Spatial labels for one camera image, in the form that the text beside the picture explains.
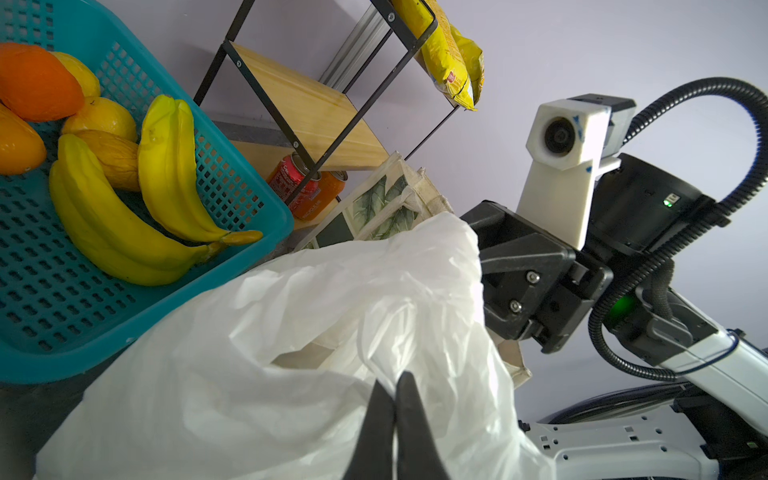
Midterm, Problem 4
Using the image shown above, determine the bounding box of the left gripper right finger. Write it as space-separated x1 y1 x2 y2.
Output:
395 371 449 480

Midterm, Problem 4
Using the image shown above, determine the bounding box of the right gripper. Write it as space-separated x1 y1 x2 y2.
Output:
461 200 613 354

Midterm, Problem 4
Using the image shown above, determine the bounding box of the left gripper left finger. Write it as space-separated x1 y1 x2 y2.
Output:
342 382 395 480

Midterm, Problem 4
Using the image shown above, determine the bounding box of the white plastic grocery bag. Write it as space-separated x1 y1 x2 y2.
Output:
36 213 555 479

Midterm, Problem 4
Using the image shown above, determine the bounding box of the canvas tote bag floral print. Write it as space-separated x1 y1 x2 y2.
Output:
275 154 531 387

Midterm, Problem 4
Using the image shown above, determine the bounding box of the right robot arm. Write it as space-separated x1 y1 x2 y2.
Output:
464 77 767 479

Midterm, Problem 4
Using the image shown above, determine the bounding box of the orange Fanta can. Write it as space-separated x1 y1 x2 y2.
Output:
293 171 348 221

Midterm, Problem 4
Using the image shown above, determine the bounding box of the small yellow snack bag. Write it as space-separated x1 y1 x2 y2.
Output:
451 26 485 106

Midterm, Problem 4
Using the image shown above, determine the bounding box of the large yellow chips bag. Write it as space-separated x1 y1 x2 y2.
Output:
392 0 476 111

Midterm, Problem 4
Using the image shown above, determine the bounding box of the red cola can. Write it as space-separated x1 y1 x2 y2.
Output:
267 152 321 214

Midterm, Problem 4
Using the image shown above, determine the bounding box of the black wooden shelf rack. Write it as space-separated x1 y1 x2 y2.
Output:
194 1 439 174

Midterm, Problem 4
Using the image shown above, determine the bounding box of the teal plastic basket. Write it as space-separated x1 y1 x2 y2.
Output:
1 1 293 384

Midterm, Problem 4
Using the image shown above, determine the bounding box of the orange fruit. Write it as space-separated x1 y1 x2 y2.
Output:
1 43 85 123

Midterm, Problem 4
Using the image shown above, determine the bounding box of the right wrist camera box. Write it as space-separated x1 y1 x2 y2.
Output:
516 94 636 250

